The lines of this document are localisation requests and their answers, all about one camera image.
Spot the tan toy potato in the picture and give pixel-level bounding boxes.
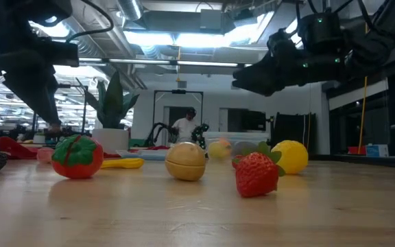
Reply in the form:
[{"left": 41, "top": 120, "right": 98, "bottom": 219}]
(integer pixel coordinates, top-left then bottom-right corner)
[{"left": 165, "top": 141, "right": 208, "bottom": 182}]

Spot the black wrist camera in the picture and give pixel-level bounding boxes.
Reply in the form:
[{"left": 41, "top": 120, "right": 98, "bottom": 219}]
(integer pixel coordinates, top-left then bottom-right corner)
[
  {"left": 267, "top": 29, "right": 301, "bottom": 58},
  {"left": 38, "top": 40, "right": 80, "bottom": 68}
]

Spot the black gantry frame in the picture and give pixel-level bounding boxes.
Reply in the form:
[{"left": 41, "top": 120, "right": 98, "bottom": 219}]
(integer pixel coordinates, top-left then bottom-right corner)
[
  {"left": 58, "top": 83, "right": 88, "bottom": 138},
  {"left": 152, "top": 89, "right": 204, "bottom": 147}
]

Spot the brown toy kiwi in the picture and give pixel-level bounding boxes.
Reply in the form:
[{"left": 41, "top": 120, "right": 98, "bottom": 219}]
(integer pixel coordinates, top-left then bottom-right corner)
[{"left": 231, "top": 141, "right": 259, "bottom": 158}]

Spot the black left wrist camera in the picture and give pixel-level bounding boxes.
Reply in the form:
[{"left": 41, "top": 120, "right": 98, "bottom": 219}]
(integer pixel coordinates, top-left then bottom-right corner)
[{"left": 38, "top": 40, "right": 80, "bottom": 68}]

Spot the dark wall screen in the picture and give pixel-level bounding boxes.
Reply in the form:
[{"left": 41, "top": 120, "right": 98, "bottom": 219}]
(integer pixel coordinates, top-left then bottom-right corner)
[{"left": 240, "top": 110, "right": 267, "bottom": 132}]

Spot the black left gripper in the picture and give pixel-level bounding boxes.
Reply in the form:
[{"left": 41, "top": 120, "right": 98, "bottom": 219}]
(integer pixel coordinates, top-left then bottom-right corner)
[{"left": 0, "top": 47, "right": 62, "bottom": 125}]

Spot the red cloth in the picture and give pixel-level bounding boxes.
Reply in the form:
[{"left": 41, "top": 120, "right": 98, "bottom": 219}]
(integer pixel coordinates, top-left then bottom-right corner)
[{"left": 0, "top": 136, "right": 171, "bottom": 159}]

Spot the yellow toy banana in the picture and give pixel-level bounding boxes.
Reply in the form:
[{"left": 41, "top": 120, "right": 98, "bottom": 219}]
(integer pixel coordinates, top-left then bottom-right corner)
[{"left": 100, "top": 157, "right": 145, "bottom": 169}]

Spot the yellow hanging cable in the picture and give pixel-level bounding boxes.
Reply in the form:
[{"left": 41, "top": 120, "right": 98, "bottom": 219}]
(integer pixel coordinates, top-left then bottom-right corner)
[{"left": 357, "top": 77, "right": 368, "bottom": 155}]

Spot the yellow toy pepper green stem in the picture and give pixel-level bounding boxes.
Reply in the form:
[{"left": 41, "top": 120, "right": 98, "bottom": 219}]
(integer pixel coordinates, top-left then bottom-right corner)
[{"left": 271, "top": 139, "right": 309, "bottom": 175}]

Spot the silver ceiling duct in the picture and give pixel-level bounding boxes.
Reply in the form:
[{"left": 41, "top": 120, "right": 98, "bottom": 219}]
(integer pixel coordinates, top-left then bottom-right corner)
[{"left": 117, "top": 0, "right": 143, "bottom": 21}]

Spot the red toy tomato green top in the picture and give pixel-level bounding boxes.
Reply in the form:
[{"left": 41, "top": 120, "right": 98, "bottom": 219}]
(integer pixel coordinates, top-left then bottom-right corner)
[{"left": 51, "top": 134, "right": 105, "bottom": 180}]

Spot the clear plastic tupperware container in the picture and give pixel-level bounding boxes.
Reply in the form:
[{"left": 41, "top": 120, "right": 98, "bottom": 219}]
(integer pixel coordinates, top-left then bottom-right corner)
[{"left": 202, "top": 131, "right": 270, "bottom": 162}]

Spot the black aluminium table frame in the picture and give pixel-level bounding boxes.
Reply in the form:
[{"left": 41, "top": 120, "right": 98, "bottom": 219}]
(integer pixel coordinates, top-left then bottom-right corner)
[{"left": 327, "top": 153, "right": 395, "bottom": 169}]

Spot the black wall panel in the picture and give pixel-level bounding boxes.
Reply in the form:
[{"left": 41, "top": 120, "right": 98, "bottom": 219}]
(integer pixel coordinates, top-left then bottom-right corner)
[{"left": 273, "top": 112, "right": 317, "bottom": 155}]

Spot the clear lid blue rim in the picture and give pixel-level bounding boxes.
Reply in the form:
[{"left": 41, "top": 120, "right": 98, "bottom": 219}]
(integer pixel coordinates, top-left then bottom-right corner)
[{"left": 117, "top": 149, "right": 169, "bottom": 161}]

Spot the small blue box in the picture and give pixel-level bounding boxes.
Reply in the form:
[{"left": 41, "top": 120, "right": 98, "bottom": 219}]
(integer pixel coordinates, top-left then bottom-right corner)
[{"left": 366, "top": 143, "right": 390, "bottom": 158}]

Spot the yellow toy lemon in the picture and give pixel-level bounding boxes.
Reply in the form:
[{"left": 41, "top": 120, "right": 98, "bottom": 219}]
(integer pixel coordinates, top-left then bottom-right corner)
[{"left": 206, "top": 141, "right": 228, "bottom": 160}]

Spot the pink toy peach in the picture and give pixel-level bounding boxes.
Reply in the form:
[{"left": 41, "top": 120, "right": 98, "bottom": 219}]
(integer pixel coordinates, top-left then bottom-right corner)
[{"left": 36, "top": 147, "right": 55, "bottom": 165}]

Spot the bright ceiling light panel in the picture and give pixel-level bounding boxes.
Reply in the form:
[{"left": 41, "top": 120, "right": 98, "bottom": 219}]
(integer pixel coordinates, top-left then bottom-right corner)
[{"left": 123, "top": 30, "right": 253, "bottom": 49}]

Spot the small red box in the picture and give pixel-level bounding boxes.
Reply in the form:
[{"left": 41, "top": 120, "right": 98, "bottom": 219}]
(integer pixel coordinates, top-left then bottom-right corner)
[{"left": 347, "top": 146, "right": 367, "bottom": 156}]

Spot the long ceiling light strip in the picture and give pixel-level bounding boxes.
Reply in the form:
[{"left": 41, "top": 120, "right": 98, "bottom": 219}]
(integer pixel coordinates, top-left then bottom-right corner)
[{"left": 77, "top": 56, "right": 253, "bottom": 69}]

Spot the small red toy strawberry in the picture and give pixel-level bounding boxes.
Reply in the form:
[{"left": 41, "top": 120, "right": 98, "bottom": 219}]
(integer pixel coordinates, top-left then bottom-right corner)
[{"left": 230, "top": 154, "right": 245, "bottom": 169}]

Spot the green plant white pot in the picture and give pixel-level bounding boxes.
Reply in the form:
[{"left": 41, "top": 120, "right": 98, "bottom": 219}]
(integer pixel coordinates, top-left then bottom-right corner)
[{"left": 75, "top": 71, "right": 141, "bottom": 154}]

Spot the person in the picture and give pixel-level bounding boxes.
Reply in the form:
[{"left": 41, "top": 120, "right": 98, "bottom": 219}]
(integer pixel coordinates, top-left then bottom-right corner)
[{"left": 171, "top": 107, "right": 198, "bottom": 143}]

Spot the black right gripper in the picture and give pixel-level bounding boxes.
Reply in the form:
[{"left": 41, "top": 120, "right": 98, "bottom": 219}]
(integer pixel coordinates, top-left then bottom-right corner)
[{"left": 232, "top": 54, "right": 348, "bottom": 97}]

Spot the large red toy strawberry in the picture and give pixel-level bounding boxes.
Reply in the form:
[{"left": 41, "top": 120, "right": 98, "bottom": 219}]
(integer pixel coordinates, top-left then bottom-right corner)
[{"left": 232, "top": 141, "right": 287, "bottom": 199}]

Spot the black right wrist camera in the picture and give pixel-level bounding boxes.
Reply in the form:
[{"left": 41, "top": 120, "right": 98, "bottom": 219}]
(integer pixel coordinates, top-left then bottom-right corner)
[{"left": 267, "top": 29, "right": 301, "bottom": 58}]

